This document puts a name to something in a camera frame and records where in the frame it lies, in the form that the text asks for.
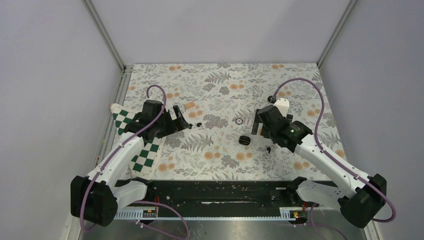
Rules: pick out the floral patterned table mat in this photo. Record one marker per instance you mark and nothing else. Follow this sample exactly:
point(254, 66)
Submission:
point(222, 93)

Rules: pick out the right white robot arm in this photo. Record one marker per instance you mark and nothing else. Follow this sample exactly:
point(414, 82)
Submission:
point(357, 195)

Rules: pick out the small wooden block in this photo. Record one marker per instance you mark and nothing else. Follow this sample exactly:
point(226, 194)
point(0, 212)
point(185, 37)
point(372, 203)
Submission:
point(189, 105)

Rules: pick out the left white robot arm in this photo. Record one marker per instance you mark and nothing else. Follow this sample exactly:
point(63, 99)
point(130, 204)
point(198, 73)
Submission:
point(116, 182)

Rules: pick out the perforated metal rail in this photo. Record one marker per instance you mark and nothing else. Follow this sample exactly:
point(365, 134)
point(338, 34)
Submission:
point(139, 213)

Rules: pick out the small black oval object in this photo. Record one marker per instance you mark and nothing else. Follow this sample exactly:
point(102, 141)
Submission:
point(271, 99)

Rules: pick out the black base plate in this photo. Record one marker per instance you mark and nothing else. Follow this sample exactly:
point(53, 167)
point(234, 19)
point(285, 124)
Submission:
point(216, 198)

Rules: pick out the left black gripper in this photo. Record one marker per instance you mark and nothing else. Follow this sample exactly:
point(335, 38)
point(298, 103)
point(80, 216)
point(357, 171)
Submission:
point(175, 125)

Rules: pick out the green white checkered mat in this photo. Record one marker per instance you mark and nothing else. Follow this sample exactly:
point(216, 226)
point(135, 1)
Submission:
point(143, 164)

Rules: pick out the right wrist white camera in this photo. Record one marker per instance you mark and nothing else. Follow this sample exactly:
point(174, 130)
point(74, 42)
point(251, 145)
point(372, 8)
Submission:
point(283, 105)

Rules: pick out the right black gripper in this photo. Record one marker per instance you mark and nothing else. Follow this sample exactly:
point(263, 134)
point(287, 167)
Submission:
point(256, 122)

